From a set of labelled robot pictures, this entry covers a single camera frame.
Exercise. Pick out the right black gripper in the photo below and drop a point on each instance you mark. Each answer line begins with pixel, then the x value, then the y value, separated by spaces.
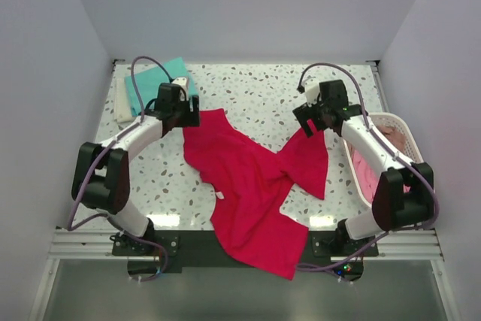
pixel 304 113

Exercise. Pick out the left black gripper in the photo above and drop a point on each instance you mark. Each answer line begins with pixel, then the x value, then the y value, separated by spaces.
pixel 192 118

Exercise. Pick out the red t shirt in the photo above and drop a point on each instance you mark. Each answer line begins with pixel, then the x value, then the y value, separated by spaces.
pixel 251 184

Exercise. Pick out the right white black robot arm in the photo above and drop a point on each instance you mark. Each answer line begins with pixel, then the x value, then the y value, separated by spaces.
pixel 405 190

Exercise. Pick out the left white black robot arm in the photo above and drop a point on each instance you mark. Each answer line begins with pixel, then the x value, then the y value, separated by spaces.
pixel 102 176

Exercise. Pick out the folded teal t shirt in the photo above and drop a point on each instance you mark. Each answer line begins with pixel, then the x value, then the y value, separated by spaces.
pixel 148 81

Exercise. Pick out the folded cream t shirt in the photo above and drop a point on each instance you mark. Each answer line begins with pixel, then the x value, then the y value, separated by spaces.
pixel 122 112

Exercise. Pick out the pink t shirt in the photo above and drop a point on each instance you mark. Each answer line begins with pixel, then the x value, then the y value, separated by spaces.
pixel 367 179

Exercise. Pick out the white plastic laundry basket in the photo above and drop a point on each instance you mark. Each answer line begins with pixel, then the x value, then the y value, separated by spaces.
pixel 385 119

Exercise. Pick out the beige t shirt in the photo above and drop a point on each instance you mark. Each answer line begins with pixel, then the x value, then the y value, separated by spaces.
pixel 394 136

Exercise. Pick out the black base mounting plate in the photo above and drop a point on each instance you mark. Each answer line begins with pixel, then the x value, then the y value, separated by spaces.
pixel 201 249

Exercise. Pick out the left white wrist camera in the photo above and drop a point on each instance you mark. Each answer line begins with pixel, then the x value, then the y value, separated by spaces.
pixel 183 84

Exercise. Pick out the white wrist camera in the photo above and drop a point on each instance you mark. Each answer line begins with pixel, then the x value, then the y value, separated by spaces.
pixel 310 89
pixel 183 84

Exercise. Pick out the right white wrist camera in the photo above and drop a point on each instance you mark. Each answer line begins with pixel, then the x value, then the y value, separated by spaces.
pixel 310 89

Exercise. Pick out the aluminium frame rail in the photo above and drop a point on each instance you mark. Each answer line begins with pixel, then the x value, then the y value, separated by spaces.
pixel 95 244

